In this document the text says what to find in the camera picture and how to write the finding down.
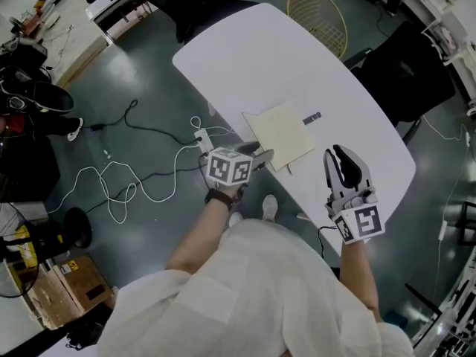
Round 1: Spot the white bench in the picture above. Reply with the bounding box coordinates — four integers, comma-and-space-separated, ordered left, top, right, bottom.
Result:
84, 0, 152, 41

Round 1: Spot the black wrist watch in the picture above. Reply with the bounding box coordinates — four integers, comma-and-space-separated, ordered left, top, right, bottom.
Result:
204, 188, 234, 212

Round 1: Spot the person's left forearm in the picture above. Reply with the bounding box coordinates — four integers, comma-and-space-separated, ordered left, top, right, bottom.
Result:
165, 184, 243, 275

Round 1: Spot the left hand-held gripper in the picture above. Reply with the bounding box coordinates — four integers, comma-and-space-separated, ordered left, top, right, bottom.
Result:
206, 142, 276, 189

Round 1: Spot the thin white cable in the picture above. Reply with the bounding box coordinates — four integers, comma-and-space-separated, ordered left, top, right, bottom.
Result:
422, 114, 474, 314

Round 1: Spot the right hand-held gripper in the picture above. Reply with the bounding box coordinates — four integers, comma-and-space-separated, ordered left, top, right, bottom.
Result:
322, 144, 387, 245

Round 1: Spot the cream paged notebook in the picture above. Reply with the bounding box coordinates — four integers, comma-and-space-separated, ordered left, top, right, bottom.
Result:
241, 100, 318, 176

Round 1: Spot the long white cable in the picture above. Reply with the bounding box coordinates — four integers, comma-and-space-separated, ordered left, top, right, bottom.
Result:
45, 115, 239, 225

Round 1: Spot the white shelf unit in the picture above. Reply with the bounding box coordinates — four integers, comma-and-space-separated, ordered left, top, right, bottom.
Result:
402, 0, 476, 67

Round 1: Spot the black fan guard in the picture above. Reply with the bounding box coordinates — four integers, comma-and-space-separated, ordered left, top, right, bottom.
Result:
0, 232, 40, 299

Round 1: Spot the person's right forearm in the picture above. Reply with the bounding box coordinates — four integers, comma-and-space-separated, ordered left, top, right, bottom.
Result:
339, 236, 382, 324

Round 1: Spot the wooden crate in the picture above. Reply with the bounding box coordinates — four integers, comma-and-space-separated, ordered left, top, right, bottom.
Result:
28, 254, 117, 331

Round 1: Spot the black office chair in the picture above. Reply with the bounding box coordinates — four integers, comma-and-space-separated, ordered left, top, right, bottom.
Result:
133, 0, 251, 45

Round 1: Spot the black round stool base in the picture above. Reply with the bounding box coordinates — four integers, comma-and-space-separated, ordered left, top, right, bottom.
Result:
62, 207, 93, 249

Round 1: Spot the black cable with adapter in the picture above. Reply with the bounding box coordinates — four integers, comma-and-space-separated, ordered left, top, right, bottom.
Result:
80, 100, 209, 210

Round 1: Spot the person's white garment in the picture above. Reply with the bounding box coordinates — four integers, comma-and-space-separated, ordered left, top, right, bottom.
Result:
95, 217, 414, 357

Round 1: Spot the black mesh chair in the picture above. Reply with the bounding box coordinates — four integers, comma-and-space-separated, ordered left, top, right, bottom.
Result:
344, 20, 457, 147

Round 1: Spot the white power strip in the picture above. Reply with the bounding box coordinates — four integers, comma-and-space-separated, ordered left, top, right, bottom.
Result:
193, 129, 213, 156

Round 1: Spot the black bag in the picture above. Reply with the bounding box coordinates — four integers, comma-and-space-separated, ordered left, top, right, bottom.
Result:
0, 64, 74, 117

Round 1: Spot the short black cable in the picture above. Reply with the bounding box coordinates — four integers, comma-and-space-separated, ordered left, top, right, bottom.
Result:
317, 225, 338, 260

